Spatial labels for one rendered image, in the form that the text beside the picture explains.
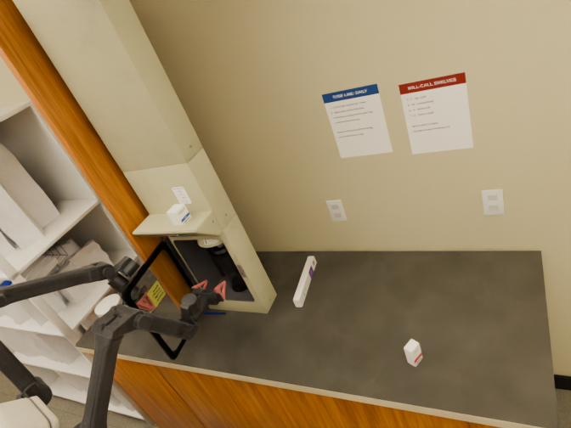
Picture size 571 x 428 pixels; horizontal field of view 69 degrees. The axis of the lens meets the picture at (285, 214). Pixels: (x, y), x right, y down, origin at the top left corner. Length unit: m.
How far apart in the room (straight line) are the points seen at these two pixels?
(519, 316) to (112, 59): 1.54
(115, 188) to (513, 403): 1.51
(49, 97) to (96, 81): 0.19
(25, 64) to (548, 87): 1.62
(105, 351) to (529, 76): 1.47
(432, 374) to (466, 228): 0.63
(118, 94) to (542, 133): 1.37
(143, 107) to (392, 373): 1.19
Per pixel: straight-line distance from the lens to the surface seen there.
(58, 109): 1.65
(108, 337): 1.28
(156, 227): 1.64
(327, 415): 1.80
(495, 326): 1.62
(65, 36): 1.53
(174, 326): 1.56
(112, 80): 1.47
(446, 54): 1.49
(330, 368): 1.60
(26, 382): 1.76
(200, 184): 1.51
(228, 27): 1.68
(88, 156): 1.68
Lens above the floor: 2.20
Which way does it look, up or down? 31 degrees down
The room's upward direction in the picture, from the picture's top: 23 degrees counter-clockwise
